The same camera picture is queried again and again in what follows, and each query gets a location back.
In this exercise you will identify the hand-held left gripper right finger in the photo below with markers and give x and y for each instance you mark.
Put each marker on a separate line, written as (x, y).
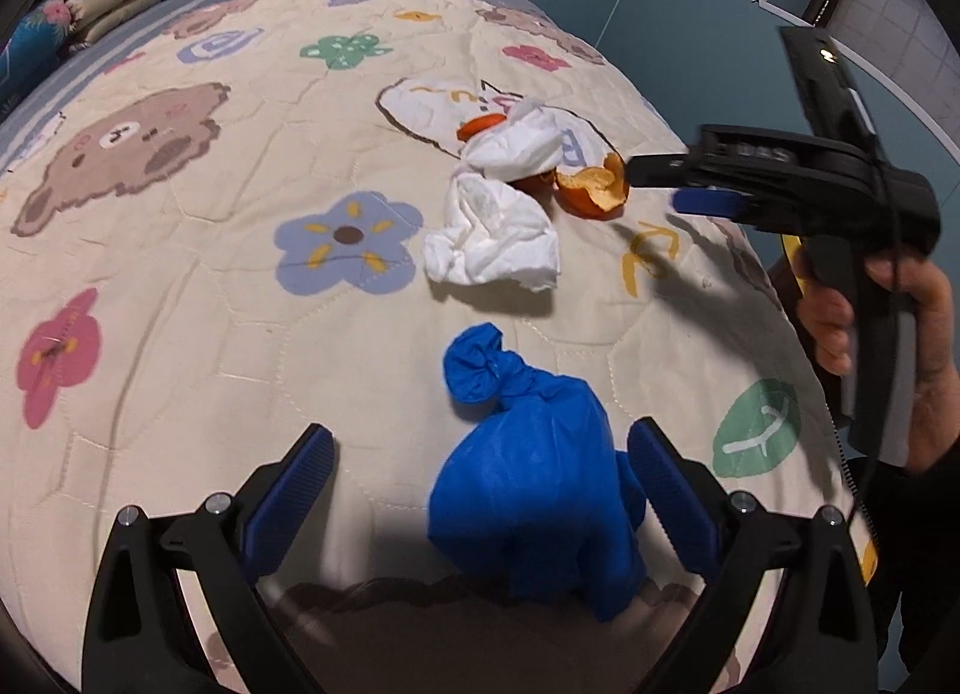
(667, 491)

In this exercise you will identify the white crumpled tissue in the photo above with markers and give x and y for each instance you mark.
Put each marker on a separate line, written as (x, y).
(517, 139)
(495, 236)

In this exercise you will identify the person's right forearm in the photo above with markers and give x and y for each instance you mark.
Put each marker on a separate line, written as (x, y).
(930, 559)

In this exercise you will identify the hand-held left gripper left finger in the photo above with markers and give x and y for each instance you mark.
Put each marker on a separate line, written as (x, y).
(300, 484)

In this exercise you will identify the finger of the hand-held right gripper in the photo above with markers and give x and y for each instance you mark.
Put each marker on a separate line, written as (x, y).
(660, 171)
(709, 201)

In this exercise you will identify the blue floral pillow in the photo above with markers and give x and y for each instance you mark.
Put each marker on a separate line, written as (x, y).
(34, 49)

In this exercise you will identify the large curled orange peel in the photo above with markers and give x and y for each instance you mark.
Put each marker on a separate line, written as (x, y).
(592, 189)

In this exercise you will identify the blue plastic bag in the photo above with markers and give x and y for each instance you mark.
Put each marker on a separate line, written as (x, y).
(540, 491)

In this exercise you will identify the person's right hand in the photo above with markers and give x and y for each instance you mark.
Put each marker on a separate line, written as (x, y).
(934, 349)

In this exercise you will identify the cream printed blanket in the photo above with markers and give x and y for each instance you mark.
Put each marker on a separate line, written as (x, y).
(225, 289)

